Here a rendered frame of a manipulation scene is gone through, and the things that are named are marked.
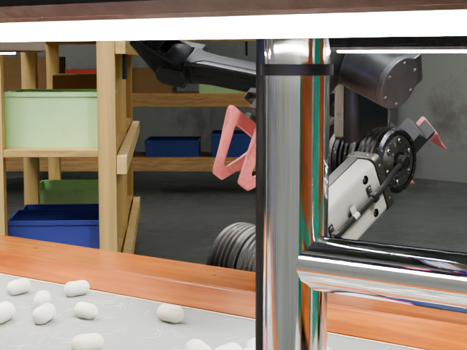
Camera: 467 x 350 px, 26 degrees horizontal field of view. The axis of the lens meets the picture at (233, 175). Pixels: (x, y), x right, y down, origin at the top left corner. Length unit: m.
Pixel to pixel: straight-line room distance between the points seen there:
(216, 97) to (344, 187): 6.16
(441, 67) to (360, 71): 7.71
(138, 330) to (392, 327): 0.27
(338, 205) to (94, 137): 2.47
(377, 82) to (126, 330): 0.38
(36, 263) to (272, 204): 1.05
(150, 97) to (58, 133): 3.80
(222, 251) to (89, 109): 2.48
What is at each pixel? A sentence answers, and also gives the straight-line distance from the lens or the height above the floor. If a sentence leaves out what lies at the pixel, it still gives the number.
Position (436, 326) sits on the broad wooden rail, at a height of 0.76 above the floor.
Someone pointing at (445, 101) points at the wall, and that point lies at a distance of 8.73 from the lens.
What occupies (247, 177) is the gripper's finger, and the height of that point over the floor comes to 0.91.
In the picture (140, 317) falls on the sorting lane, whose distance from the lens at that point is 1.17.
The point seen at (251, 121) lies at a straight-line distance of 1.12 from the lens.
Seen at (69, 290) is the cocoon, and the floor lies 0.75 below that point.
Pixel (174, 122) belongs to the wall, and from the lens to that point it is 10.14.
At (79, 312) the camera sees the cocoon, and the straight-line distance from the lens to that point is 1.17.
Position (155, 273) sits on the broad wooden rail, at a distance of 1.28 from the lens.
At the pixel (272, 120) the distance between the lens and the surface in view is 0.36.
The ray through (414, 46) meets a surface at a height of 1.04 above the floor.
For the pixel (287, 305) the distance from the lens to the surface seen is 0.37.
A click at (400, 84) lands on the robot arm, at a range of 1.05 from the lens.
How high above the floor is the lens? 1.03
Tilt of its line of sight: 7 degrees down
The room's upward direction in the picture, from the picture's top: straight up
